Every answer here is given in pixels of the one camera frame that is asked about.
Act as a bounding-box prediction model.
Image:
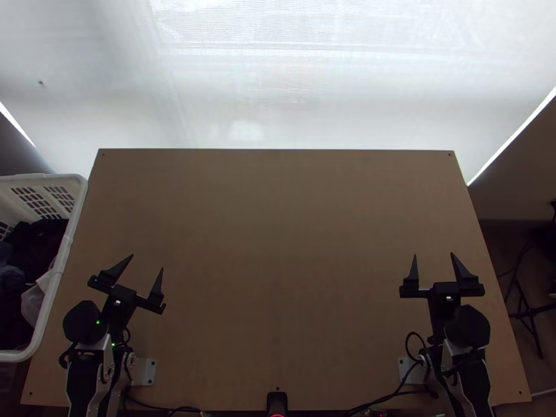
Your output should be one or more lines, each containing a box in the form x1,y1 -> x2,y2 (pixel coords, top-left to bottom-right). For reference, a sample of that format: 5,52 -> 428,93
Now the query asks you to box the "black tripod stand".
505,260 -> 556,360

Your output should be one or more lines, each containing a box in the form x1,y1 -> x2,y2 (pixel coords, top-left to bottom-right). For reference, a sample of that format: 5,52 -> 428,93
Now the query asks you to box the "heap of clothes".
0,217 -> 70,353

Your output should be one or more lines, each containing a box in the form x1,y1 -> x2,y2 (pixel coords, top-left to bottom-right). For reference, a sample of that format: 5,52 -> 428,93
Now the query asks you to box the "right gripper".
399,252 -> 486,338

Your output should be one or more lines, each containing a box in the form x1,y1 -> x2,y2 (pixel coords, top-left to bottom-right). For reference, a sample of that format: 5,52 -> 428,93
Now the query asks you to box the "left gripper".
88,254 -> 167,336

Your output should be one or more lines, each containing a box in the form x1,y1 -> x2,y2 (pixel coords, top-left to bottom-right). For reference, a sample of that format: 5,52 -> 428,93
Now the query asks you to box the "white laundry basket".
0,173 -> 89,364

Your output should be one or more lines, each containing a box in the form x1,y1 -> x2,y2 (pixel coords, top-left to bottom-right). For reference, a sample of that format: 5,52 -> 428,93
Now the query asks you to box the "black cable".
120,386 -> 206,416
404,332 -> 430,384
345,384 -> 440,416

